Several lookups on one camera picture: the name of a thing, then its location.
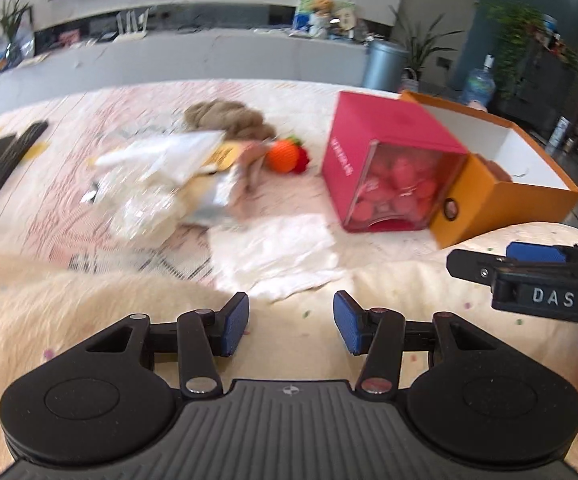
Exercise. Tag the leafy plant in glass vase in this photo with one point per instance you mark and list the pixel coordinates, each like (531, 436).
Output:
(14, 15)

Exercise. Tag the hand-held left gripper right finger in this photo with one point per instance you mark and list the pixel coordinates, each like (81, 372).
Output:
(349, 322)

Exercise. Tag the grey trash can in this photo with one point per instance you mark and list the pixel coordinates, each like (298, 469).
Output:
(384, 67)

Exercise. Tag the orange cardboard box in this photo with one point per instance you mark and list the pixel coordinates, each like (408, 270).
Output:
(509, 205)

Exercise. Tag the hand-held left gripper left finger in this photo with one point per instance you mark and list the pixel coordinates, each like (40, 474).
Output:
(234, 322)

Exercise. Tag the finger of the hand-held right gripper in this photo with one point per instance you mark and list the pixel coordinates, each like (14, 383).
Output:
(534, 252)
(469, 262)

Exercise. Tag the brown plush cloth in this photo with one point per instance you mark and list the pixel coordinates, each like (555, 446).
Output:
(224, 117)

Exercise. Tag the cream face figure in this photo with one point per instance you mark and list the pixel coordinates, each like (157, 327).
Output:
(346, 17)

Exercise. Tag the yellow packet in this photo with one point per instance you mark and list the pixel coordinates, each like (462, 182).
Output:
(226, 157)

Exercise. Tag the white cloth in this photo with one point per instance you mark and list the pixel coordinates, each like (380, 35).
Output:
(274, 255)

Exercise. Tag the orange and red crochet toy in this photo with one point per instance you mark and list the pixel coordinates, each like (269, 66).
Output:
(281, 156)

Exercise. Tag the cream fluffy blanket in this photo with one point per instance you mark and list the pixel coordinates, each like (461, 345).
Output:
(69, 300)

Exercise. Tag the green potted plant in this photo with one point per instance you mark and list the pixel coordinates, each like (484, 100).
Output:
(421, 50)

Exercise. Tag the dark cabinet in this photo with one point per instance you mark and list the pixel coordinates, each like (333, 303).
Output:
(559, 85)

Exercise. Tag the red box with clear window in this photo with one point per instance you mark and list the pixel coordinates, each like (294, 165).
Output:
(369, 130)

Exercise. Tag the white low cabinet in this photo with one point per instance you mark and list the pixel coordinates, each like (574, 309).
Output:
(194, 55)

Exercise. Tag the lace patterned bedspread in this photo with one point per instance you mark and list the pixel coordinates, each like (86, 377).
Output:
(119, 105)

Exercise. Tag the hanging green plant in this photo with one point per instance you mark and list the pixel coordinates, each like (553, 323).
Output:
(514, 35)

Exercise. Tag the green blue picture box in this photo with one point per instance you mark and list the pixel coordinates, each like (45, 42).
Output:
(303, 15)

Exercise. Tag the large water bottle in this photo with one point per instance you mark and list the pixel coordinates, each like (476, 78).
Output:
(478, 87)

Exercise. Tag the white router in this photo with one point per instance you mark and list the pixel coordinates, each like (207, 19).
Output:
(131, 35)

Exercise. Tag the crinkled clear plastic bag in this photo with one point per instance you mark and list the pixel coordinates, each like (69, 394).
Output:
(144, 210)

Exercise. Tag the silver plastic bag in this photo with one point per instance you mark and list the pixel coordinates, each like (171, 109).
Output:
(214, 200)

